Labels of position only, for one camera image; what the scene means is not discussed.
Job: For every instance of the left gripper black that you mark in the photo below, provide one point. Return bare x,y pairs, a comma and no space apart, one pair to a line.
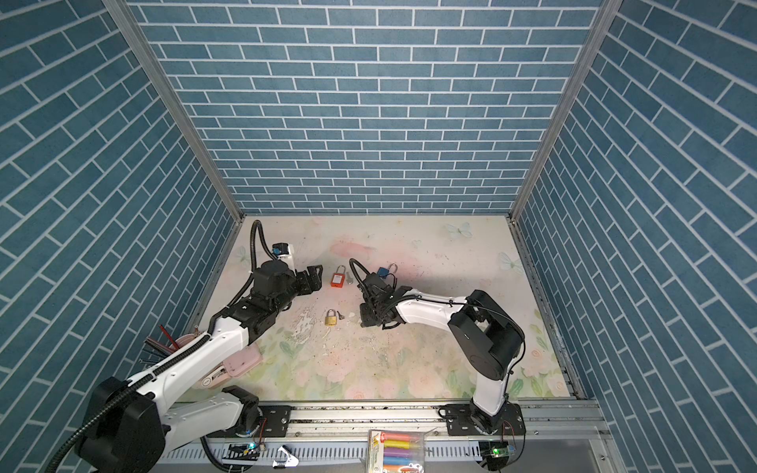
315,281

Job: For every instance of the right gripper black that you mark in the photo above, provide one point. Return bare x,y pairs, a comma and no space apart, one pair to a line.
364,316

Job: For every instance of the red padlock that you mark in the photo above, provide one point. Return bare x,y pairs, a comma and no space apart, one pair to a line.
338,277

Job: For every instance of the blue padlock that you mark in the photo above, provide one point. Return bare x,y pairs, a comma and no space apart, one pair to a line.
390,270

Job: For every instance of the large brass padlock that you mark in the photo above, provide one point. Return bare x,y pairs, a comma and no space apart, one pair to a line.
332,317

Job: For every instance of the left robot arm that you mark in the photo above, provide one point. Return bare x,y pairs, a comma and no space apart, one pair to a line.
131,423

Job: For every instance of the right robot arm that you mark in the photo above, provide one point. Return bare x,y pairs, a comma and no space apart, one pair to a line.
491,341

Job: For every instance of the pink pencil case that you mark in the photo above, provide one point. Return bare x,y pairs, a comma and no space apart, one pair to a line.
235,366

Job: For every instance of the marker pack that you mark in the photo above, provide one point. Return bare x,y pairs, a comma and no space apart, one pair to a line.
393,451

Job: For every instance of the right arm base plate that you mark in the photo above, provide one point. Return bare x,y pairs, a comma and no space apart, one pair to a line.
466,419

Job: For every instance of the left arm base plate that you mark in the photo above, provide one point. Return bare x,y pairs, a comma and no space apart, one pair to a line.
267,421

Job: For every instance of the aluminium front rail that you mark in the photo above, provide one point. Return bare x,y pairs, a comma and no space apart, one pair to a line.
550,418

